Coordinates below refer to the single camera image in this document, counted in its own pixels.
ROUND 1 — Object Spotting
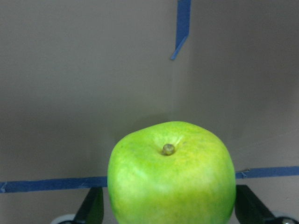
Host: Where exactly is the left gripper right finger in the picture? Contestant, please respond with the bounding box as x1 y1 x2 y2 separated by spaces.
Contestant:
235 185 276 224

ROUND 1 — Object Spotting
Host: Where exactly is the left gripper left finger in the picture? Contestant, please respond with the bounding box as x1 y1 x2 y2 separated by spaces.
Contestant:
73 187 104 224

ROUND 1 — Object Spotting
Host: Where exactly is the green apple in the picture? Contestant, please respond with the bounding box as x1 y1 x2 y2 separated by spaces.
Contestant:
107 121 236 224

